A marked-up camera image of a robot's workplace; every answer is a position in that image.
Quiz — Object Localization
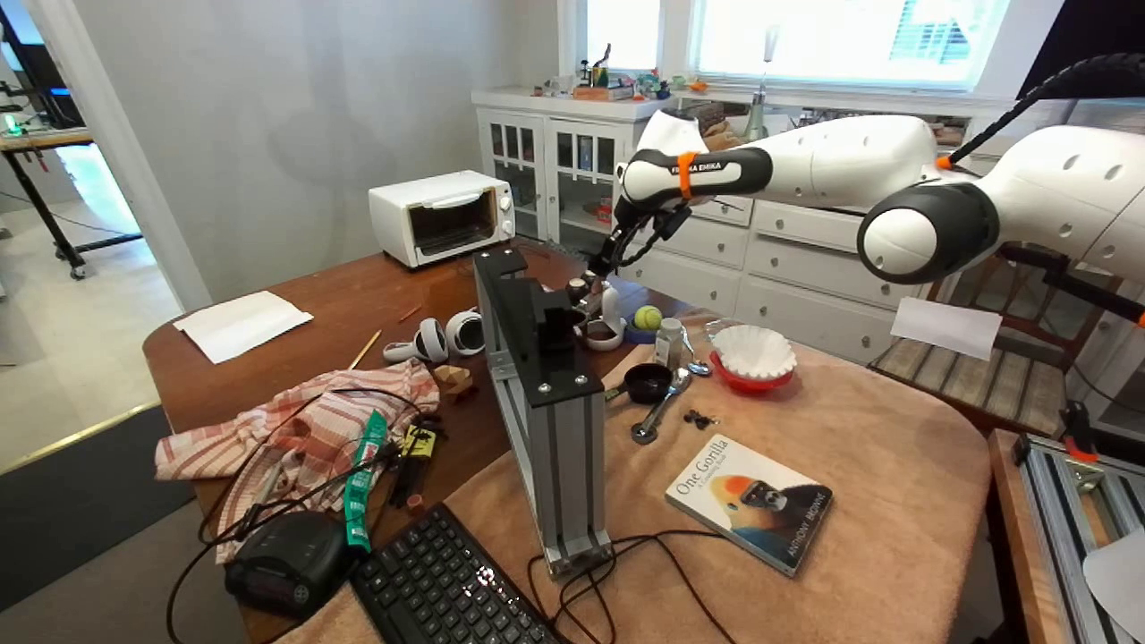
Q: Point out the green tube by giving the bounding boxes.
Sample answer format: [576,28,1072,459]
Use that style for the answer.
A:
[336,408,398,555]

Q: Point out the white figurine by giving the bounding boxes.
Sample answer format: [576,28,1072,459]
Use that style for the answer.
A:
[582,297,630,354]

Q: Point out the white drawer cabinet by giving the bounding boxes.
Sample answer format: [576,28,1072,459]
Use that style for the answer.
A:
[616,109,1145,371]

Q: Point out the yellow pencil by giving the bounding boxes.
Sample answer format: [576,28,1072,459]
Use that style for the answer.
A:
[342,325,390,375]

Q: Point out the white glass door cabinet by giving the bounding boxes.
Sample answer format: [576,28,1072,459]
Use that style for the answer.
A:
[474,84,654,272]

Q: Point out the black box device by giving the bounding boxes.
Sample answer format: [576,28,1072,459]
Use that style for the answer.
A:
[223,508,354,619]

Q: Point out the red striped cloth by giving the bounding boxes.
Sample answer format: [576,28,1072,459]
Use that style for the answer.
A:
[150,360,449,564]

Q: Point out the One Gorilla picture book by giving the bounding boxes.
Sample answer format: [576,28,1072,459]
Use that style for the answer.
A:
[661,430,837,580]

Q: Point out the white paper sheet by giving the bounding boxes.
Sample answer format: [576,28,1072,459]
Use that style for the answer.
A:
[171,287,320,369]

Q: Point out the small glass jar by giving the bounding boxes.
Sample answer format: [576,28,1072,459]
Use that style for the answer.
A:
[650,315,689,371]

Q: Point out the black measuring cup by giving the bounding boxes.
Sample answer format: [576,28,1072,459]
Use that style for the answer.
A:
[605,360,681,408]

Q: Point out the silver aluminium frame platform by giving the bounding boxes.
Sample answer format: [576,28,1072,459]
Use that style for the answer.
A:
[470,237,616,580]

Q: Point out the blue bowl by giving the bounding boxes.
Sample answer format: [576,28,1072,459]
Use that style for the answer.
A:
[618,310,674,348]

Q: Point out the wooden base board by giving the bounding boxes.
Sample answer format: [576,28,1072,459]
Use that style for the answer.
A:
[985,427,1077,644]

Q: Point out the red bowl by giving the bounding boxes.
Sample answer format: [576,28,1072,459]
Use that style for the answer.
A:
[707,350,803,405]

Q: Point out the aluminium rail robot base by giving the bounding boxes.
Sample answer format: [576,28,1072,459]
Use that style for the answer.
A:
[1017,430,1145,644]

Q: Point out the white toaster oven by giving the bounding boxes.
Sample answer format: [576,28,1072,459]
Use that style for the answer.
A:
[365,168,518,272]

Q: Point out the yellow black small gadget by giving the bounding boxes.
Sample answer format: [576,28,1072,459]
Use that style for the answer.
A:
[395,421,443,464]

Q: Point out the wooden slatted chair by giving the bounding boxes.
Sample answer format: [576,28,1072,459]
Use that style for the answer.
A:
[873,255,1145,436]

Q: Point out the bright window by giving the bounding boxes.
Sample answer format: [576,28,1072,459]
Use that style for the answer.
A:
[558,0,1017,100]

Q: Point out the black keyboard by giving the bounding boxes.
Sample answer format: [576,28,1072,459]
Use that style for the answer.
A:
[342,499,564,644]

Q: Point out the dark grey floor rug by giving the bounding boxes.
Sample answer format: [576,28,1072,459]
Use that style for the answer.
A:
[0,399,202,614]

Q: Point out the silver measuring scoop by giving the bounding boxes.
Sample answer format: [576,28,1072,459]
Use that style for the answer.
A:
[626,366,698,446]

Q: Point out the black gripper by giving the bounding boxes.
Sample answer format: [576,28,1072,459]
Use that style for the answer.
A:
[582,190,698,287]

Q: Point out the wooden desk black legs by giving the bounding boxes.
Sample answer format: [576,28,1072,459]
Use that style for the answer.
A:
[0,121,148,282]

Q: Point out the white paper note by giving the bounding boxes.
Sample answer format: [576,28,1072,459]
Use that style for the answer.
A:
[887,293,1006,366]

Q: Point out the white paper coffee filter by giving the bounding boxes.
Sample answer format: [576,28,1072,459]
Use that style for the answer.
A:
[707,319,803,385]

